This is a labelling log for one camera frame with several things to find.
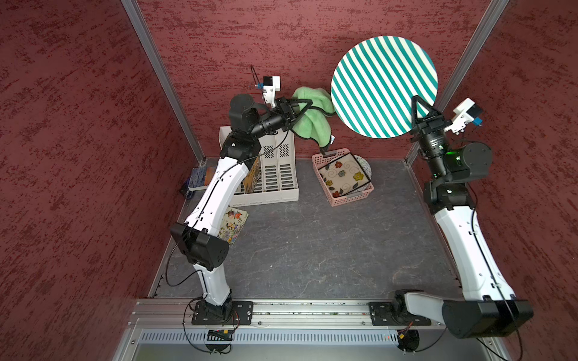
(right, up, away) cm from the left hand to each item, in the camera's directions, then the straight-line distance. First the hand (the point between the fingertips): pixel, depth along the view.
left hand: (312, 106), depth 59 cm
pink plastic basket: (+10, -9, +56) cm, 57 cm away
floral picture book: (-32, -39, +38) cm, 63 cm away
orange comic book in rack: (-25, -19, +43) cm, 53 cm away
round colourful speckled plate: (+29, -13, +47) cm, 57 cm away
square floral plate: (+19, -18, +49) cm, 55 cm away
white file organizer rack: (-13, -20, +53) cm, 58 cm away
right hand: (+22, -1, -6) cm, 23 cm away
